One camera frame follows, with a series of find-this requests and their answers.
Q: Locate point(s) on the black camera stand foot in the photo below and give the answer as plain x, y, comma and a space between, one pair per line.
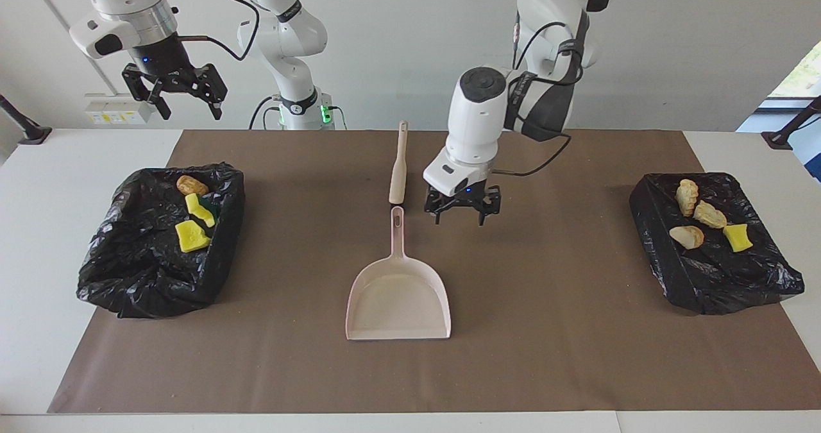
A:
29, 130
786, 136

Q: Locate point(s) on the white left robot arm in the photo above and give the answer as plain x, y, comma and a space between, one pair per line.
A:
474, 125

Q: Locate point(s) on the white wall socket box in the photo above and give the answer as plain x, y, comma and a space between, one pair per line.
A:
115, 117

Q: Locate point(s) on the window with dark frame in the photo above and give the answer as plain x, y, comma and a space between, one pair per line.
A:
805, 74

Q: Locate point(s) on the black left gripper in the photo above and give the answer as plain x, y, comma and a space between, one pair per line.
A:
462, 201

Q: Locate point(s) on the black bag-lined trash bin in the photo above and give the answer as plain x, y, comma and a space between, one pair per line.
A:
141, 272
705, 272

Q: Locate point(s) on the beige sponge chunk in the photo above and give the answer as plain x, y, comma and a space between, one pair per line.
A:
710, 215
687, 195
686, 236

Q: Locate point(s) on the yellow sponge piece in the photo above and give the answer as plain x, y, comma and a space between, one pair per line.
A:
190, 237

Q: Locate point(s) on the brown paper table mat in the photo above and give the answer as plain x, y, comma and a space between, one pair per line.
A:
513, 356

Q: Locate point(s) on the beige plastic dustpan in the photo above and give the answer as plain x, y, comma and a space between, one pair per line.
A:
397, 298

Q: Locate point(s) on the beige hand brush black bristles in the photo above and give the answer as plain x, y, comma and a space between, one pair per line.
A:
398, 176

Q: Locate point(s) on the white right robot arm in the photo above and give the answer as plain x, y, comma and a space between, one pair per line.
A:
288, 42

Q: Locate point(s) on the brown cork-like sponge lump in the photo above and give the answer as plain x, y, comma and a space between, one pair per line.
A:
192, 185

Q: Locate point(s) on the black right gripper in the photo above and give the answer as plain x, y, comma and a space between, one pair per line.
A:
173, 77

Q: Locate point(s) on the yellow sponge green scouring pad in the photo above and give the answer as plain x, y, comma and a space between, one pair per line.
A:
197, 207

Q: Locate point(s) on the small yellow green sponge strip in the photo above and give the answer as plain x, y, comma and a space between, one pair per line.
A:
737, 238

